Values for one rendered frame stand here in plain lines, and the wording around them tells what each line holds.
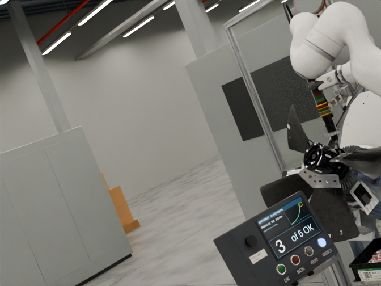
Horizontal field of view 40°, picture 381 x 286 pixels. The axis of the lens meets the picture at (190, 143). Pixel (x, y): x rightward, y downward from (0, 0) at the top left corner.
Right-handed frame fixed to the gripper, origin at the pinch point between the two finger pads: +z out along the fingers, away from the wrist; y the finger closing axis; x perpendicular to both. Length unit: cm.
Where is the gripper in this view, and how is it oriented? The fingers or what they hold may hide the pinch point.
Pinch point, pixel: (314, 84)
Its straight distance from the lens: 209.7
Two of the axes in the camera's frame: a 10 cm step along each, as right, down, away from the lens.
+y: 7.9, -3.4, 5.0
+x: -3.7, -9.3, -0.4
